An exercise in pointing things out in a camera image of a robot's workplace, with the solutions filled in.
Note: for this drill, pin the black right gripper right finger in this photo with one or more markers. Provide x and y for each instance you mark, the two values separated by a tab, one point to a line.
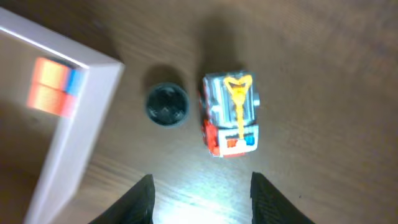
270	206

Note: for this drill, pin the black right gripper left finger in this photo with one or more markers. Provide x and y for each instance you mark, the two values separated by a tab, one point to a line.
136	206

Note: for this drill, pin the small black round container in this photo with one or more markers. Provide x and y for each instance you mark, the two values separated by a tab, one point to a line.
167	105

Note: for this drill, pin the red grey toy fire truck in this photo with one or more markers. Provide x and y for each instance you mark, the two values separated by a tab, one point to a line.
229	103

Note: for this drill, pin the pink cardboard box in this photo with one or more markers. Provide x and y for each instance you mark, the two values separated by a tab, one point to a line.
76	135

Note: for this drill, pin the multicoloured puzzle cube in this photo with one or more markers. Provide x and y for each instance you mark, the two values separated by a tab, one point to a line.
54	87

